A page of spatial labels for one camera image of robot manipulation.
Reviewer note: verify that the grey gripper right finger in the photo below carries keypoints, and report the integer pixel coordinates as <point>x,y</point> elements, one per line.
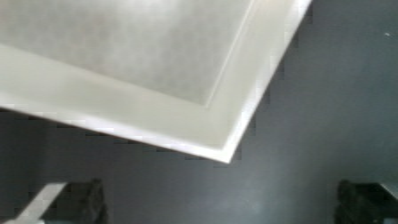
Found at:
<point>367,204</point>

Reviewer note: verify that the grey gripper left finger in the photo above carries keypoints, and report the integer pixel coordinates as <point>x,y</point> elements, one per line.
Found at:
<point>66,204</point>

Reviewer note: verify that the white drawer tray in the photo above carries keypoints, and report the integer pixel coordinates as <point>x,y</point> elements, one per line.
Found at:
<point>146,68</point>

